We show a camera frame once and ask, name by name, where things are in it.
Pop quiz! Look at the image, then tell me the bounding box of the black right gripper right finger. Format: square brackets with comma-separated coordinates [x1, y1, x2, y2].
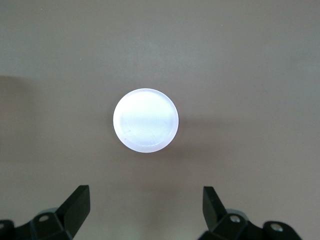
[199, 185, 304, 240]

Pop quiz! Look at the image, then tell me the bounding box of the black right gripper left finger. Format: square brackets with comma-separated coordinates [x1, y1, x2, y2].
[0, 184, 91, 240]

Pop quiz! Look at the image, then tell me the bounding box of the pale pink round plate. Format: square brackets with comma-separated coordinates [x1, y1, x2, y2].
[112, 87, 180, 153]

